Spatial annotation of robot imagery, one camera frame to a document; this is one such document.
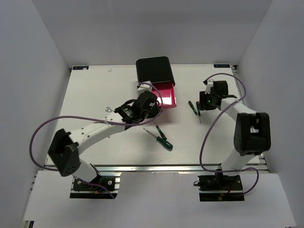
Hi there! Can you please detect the small precision screwdriver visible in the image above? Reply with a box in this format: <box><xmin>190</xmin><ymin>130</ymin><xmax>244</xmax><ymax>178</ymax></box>
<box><xmin>188</xmin><ymin>101</ymin><xmax>198</xmax><ymax>116</ymax></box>
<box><xmin>196</xmin><ymin>101</ymin><xmax>201</xmax><ymax>124</ymax></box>

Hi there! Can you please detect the pink drawer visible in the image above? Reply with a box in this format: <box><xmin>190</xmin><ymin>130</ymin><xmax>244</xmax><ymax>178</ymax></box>
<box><xmin>153</xmin><ymin>82</ymin><xmax>177</xmax><ymax>109</ymax></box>

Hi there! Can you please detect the small black green screwdriver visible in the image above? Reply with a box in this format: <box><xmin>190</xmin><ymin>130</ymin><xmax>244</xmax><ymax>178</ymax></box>
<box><xmin>155</xmin><ymin>124</ymin><xmax>167</xmax><ymax>140</ymax></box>

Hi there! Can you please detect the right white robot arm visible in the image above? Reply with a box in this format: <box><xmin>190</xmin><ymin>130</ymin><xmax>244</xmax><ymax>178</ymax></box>
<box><xmin>199</xmin><ymin>80</ymin><xmax>271</xmax><ymax>190</ymax></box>

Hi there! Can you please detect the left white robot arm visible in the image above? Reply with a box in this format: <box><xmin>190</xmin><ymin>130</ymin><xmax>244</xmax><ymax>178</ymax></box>
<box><xmin>48</xmin><ymin>91</ymin><xmax>159</xmax><ymax>190</ymax></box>

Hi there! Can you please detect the right blue label sticker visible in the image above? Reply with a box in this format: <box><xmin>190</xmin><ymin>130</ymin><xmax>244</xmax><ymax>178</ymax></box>
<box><xmin>213</xmin><ymin>64</ymin><xmax>230</xmax><ymax>68</ymax></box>

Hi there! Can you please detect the blue label sticker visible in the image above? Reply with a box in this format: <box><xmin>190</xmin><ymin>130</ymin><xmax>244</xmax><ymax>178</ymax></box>
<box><xmin>213</xmin><ymin>64</ymin><xmax>230</xmax><ymax>68</ymax></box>
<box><xmin>72</xmin><ymin>66</ymin><xmax>89</xmax><ymax>70</ymax></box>

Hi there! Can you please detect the silver wrench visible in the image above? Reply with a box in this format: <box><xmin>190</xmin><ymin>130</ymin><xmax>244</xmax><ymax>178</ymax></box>
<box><xmin>105</xmin><ymin>107</ymin><xmax>114</xmax><ymax>113</ymax></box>

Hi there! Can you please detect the black drawer cabinet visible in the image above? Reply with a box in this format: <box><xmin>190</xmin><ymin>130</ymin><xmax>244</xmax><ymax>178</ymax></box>
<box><xmin>135</xmin><ymin>56</ymin><xmax>175</xmax><ymax>85</ymax></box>

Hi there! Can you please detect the left blue label sticker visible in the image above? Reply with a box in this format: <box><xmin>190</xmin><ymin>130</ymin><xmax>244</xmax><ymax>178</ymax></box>
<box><xmin>72</xmin><ymin>66</ymin><xmax>89</xmax><ymax>70</ymax></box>

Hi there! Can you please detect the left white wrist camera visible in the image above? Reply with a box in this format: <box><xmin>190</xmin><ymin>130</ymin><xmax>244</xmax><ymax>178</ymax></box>
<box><xmin>137</xmin><ymin>81</ymin><xmax>152</xmax><ymax>95</ymax></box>

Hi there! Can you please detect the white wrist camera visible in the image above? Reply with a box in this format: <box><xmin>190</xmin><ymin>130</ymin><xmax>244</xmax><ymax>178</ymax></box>
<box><xmin>137</xmin><ymin>81</ymin><xmax>152</xmax><ymax>95</ymax></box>
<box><xmin>203</xmin><ymin>79</ymin><xmax>213</xmax><ymax>94</ymax></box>

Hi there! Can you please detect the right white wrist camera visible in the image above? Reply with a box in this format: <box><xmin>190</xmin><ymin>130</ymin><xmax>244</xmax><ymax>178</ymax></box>
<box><xmin>203</xmin><ymin>79</ymin><xmax>213</xmax><ymax>94</ymax></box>

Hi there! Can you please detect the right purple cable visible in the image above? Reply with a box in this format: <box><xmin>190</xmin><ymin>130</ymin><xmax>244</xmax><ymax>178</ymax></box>
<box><xmin>199</xmin><ymin>73</ymin><xmax>260</xmax><ymax>197</ymax></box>

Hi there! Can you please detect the large green handle screwdriver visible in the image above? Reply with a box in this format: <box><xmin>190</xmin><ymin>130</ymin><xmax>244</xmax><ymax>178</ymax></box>
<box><xmin>143</xmin><ymin>128</ymin><xmax>173</xmax><ymax>151</ymax></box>

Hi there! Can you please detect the aluminium table rail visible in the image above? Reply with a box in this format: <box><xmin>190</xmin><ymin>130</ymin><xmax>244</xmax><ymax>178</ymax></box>
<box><xmin>43</xmin><ymin>164</ymin><xmax>269</xmax><ymax>172</ymax></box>

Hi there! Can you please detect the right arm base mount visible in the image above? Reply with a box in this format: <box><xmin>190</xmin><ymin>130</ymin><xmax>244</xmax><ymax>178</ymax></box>
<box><xmin>193</xmin><ymin>173</ymin><xmax>245</xmax><ymax>202</ymax></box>

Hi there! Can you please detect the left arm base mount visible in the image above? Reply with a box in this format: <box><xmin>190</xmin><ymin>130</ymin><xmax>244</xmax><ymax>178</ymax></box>
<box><xmin>69</xmin><ymin>174</ymin><xmax>120</xmax><ymax>200</ymax></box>

